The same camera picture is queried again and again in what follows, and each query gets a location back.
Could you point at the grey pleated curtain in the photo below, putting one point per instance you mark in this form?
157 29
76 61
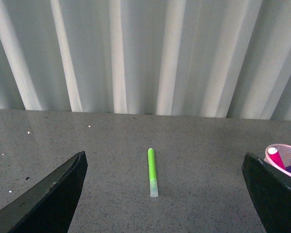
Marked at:
207 58

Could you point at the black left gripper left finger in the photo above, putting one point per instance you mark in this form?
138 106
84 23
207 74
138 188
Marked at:
49 206

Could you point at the green marker pen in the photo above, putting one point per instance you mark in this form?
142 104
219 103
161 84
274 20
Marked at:
153 184

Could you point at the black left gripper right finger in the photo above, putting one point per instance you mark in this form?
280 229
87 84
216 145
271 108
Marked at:
270 192

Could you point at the pink marker pen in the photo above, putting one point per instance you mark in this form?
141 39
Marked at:
276 158

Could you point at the pink mesh pen cup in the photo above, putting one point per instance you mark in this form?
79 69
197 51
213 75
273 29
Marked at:
285 155

